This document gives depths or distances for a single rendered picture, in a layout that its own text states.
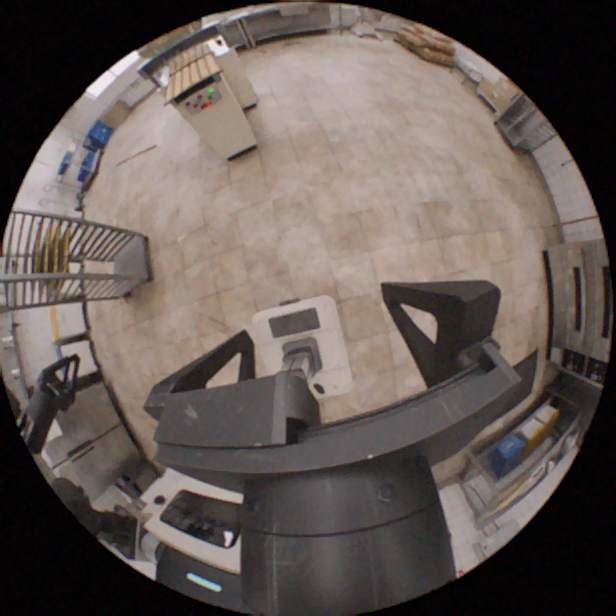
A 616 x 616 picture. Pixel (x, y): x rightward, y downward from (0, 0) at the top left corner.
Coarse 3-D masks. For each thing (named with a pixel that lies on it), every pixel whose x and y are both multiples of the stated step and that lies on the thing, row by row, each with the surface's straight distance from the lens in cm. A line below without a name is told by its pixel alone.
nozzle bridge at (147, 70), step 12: (216, 24) 210; (192, 36) 219; (204, 36) 219; (216, 36) 215; (168, 48) 212; (180, 48) 220; (192, 48) 216; (156, 60) 223; (168, 60) 223; (144, 72) 217; (156, 72) 221; (156, 84) 232
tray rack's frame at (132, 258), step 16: (144, 240) 230; (0, 256) 237; (80, 256) 248; (128, 256) 236; (144, 256) 212; (128, 272) 232; (144, 272) 206; (128, 288) 230; (32, 304) 220; (48, 304) 221; (64, 304) 227
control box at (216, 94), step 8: (208, 88) 149; (216, 88) 149; (192, 96) 150; (208, 96) 151; (216, 96) 152; (184, 104) 152; (192, 104) 152; (200, 104) 153; (208, 104) 154; (192, 112) 155
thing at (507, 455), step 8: (512, 440) 307; (520, 440) 308; (504, 448) 296; (512, 448) 297; (520, 448) 299; (496, 456) 305; (504, 456) 290; (512, 456) 296; (520, 456) 326; (496, 464) 311; (504, 464) 294; (512, 464) 324; (496, 472) 318; (504, 472) 323
